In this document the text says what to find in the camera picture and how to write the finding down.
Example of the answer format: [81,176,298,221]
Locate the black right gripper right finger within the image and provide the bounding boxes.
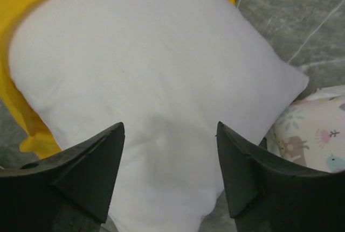
[216,123,344,231]

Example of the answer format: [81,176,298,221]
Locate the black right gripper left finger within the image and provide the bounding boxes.
[1,122,125,231]

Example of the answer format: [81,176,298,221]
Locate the white pillow insert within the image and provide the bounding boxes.
[9,0,309,231]

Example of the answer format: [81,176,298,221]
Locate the yellow cartoon pillowcase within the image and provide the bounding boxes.
[8,0,238,150]

